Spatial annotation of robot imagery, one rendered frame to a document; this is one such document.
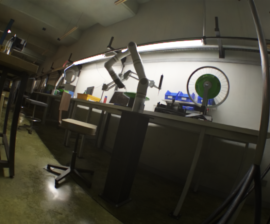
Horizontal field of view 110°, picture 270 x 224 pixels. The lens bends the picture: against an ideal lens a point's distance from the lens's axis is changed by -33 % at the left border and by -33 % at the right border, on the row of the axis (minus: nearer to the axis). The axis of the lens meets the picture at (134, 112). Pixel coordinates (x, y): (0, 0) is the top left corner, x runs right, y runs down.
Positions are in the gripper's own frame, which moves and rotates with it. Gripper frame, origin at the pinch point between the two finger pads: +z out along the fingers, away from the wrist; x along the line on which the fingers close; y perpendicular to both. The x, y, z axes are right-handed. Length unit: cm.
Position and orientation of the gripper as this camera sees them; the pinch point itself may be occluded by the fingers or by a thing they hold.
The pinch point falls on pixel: (126, 90)
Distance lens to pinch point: 153.1
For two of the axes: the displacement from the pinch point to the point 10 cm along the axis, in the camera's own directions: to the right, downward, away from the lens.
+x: 5.9, 0.9, -8.0
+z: 5.0, 7.4, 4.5
